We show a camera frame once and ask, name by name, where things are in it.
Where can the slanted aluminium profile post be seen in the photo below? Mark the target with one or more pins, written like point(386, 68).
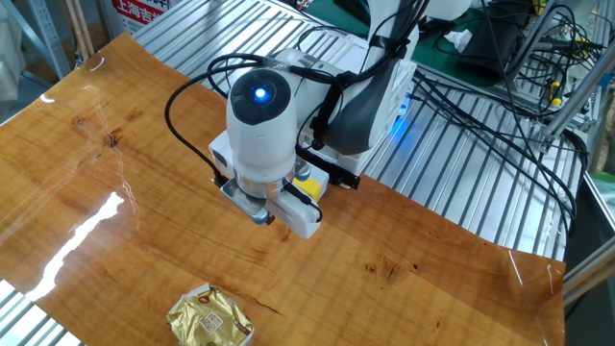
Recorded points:
point(576, 96)

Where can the grey perforated steel post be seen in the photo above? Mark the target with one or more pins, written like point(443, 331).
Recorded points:
point(48, 33)

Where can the red white printed sign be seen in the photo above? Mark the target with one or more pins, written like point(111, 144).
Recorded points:
point(139, 12)

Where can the crumpled white tissue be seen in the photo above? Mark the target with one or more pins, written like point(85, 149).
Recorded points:
point(457, 39)

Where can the green desk mat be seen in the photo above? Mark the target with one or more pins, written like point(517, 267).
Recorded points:
point(432, 48)

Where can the wooden sticks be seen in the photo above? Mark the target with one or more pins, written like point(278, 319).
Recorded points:
point(79, 29)

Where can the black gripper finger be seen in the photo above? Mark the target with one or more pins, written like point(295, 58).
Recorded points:
point(270, 220)

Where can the wood pattern table mat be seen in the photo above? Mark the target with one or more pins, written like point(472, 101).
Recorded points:
point(144, 230)

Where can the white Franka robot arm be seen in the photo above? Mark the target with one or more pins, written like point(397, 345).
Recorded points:
point(262, 139)

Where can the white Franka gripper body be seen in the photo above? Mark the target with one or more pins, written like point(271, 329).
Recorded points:
point(298, 216)

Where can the aluminium profile beam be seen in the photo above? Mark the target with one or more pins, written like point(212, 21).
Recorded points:
point(588, 271)

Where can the black electronics box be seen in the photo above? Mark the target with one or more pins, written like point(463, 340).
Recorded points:
point(492, 43)

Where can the gold foil snack packet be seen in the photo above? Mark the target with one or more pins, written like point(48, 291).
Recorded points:
point(209, 317)

